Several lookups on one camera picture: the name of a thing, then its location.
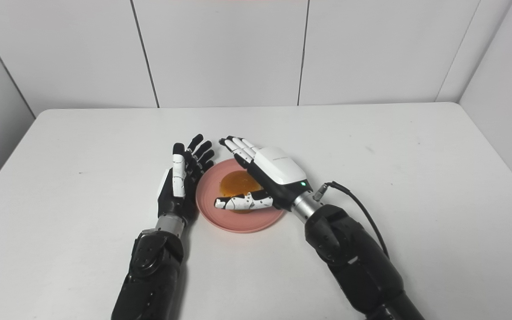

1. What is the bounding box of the toy hamburger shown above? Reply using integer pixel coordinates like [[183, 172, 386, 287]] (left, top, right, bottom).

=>
[[219, 171, 264, 214]]

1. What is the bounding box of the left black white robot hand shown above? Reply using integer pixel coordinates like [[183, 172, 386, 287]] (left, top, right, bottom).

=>
[[156, 134, 216, 226]]

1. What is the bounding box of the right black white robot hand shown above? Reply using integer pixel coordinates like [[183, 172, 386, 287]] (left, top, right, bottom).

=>
[[214, 136, 315, 212]]

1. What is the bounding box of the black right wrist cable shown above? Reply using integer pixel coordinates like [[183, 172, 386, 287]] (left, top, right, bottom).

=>
[[313, 181, 390, 259]]

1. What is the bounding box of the pink plastic plate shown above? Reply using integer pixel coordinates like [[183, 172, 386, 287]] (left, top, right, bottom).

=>
[[195, 158, 286, 234]]

